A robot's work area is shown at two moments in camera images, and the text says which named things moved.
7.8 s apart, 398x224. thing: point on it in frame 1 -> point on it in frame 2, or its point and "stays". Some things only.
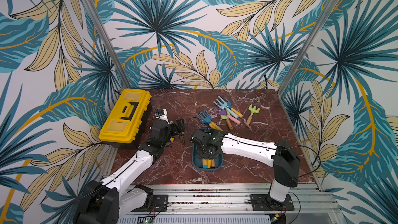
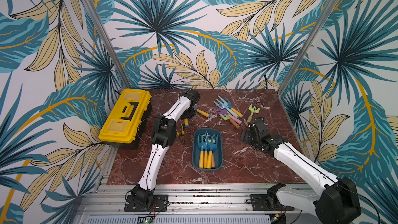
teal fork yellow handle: x=233 y=110 stays
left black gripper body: x=173 y=130 -> x=188 y=113
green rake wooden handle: x=252 y=110 stays
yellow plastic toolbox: x=129 y=117 stays
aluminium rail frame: x=229 y=204 stays
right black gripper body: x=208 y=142 -> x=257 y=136
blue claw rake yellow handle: x=204 y=116 -> x=201 y=112
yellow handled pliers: x=182 y=138 stays
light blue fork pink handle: x=223 y=105 stays
